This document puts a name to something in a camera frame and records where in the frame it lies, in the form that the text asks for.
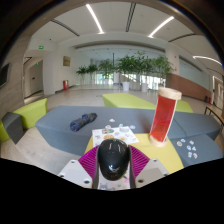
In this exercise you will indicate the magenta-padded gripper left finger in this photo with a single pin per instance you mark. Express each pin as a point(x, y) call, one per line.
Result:
point(75, 173)

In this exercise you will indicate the long grey upholstered bench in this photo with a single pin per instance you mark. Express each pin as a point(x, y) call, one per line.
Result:
point(60, 133)

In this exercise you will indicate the dark wall screen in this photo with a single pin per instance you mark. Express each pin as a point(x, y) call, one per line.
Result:
point(4, 75)

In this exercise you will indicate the wooden frame chair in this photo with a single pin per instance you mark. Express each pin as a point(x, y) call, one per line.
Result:
point(215, 115)

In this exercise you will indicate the white sticker sheet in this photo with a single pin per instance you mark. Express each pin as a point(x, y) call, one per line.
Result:
point(129, 136)

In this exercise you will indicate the black computer mouse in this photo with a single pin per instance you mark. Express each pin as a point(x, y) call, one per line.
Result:
point(113, 160)

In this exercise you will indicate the brown wall plaque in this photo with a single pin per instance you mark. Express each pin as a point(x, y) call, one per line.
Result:
point(66, 61)

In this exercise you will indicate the small white sticker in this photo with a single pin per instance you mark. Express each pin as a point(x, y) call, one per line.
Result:
point(194, 148)
point(191, 142)
point(190, 154)

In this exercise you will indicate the lime green bench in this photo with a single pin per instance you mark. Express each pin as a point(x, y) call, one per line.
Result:
point(126, 100)
point(185, 106)

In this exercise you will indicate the green exit sign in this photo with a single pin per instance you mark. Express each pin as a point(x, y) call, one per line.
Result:
point(41, 47)

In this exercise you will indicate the red cylinder with wooden ends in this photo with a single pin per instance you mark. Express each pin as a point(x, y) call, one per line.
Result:
point(164, 116)

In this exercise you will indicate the small red sticker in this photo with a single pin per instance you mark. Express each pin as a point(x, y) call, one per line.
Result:
point(195, 155)

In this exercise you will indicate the potted green plants group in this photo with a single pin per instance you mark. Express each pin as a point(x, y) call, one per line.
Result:
point(130, 66)

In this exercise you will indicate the small pink sticker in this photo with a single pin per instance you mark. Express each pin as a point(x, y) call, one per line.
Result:
point(179, 143)

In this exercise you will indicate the small blue sticker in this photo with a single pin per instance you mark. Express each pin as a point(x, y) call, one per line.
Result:
point(189, 147)
point(132, 127)
point(183, 140)

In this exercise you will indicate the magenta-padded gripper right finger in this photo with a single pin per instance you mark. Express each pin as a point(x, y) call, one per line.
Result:
point(150, 171)

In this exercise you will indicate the folded dark blue umbrella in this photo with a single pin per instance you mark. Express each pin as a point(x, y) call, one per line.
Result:
point(82, 121)

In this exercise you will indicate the red fire extinguisher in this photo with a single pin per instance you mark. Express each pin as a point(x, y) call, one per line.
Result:
point(65, 85)

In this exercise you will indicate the green and grey armchair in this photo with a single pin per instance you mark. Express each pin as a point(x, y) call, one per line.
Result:
point(31, 113)

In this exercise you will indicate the ceiling strip lights group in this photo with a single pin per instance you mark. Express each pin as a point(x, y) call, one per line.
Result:
point(95, 18)

